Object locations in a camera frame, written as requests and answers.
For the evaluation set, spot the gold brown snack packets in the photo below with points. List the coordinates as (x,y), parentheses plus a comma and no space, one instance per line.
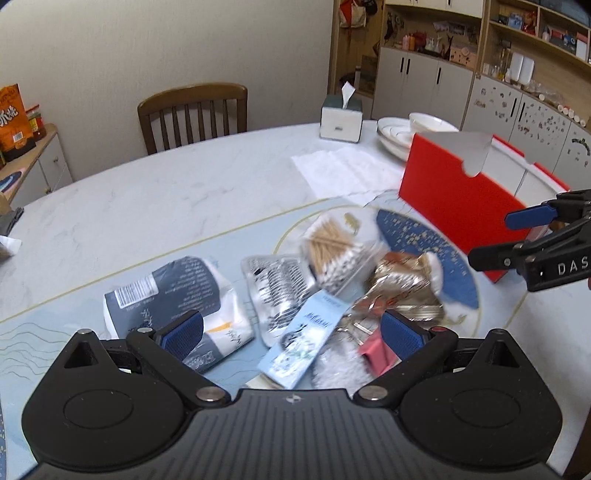
(401,281)

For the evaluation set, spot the clear plastic bag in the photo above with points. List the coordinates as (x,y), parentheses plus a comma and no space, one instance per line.
(337,369)

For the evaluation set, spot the orange snack bag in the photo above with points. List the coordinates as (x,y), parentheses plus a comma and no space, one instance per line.
(14,120)

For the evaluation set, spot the white side cabinet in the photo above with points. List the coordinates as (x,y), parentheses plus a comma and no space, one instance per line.
(46,161)

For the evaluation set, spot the white bowl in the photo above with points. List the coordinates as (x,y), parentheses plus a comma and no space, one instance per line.
(431,122)

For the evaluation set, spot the silver foil packet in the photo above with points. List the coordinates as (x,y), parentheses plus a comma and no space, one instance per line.
(277,295)

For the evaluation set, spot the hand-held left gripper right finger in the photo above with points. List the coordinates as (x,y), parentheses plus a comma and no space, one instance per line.
(400,339)

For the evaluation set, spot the pink binder clip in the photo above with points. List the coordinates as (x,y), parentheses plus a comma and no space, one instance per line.
(375,355)

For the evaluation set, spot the red cardboard box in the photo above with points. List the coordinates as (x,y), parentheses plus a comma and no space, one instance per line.
(443,194)

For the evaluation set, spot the light blue carton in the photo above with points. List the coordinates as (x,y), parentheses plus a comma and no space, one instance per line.
(304,337)

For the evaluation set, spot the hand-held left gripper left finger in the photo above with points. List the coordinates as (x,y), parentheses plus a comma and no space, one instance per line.
(182,333)

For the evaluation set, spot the red hanging bag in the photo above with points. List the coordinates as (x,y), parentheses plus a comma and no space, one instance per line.
(352,13)

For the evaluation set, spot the blue printed table mat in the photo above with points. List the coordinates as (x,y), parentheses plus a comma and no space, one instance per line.
(138,277)

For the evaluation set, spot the cotton swab bag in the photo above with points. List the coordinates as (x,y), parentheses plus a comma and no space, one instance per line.
(332,249)

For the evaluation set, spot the green white tissue box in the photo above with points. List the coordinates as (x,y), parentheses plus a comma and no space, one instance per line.
(341,124)

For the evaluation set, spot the wooden chair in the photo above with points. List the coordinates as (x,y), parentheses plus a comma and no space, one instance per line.
(194,93)

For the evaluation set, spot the white paper napkin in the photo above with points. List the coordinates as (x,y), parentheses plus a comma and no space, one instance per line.
(337,170)

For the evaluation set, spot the wooden wall cabinet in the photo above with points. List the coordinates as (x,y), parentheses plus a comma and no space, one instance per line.
(415,78)

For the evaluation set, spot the white tissue pack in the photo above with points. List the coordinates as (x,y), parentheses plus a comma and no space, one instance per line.
(184,286)

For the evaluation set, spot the round blue mat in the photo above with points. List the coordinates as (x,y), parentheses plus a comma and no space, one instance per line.
(9,181)

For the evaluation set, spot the red sauce jar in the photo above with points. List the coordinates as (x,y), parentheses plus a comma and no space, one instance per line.
(37,122)

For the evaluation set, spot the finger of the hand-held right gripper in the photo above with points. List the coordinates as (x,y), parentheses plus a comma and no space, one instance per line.
(531,217)
(496,259)

